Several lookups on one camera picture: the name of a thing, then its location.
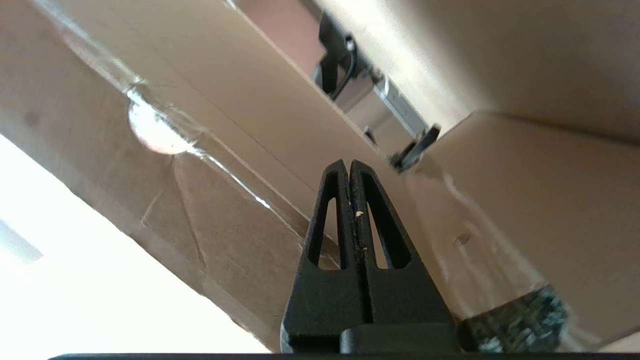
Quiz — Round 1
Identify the grey power supply unit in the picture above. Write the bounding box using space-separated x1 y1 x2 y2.
345 75 433 143

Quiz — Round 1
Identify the black cord with white tape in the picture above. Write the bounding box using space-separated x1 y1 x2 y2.
312 12 358 98

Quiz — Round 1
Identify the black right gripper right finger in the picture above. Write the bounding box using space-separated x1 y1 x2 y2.
350 160 458 353

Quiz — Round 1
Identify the brown cardboard shoe box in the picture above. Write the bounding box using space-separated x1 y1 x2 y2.
0 0 640 353

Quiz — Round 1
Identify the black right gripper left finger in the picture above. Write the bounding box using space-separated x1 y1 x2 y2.
281 159 373 353

